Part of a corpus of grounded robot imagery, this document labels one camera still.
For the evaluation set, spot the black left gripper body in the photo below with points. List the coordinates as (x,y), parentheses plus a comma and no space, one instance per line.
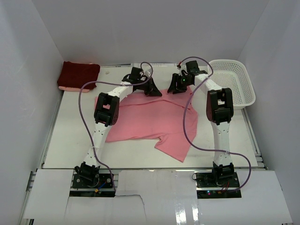
(148,85)

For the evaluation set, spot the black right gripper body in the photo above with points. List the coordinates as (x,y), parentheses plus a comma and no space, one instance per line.
(177,83)

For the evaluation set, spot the white perforated plastic basket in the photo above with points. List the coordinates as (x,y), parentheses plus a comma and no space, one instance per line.
(233,74)

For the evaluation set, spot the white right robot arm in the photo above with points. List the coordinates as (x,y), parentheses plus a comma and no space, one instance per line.
(219,111)

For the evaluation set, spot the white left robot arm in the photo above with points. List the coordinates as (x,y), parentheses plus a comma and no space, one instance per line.
(106,114)

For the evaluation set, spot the white paper strip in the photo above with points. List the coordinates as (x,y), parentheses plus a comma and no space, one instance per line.
(155,64)

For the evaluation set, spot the folded dark red t-shirt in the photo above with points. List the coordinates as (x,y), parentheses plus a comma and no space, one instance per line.
(75,75)

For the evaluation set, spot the folded light pink t-shirt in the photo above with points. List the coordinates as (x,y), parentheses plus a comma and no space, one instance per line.
(70,89)

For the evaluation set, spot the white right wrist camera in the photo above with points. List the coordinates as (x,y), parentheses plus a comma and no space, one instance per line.
(182,69)

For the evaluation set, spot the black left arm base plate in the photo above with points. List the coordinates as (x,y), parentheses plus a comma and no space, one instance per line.
(102,186)

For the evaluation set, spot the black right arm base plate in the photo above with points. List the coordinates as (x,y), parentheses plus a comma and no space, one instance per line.
(208,188)

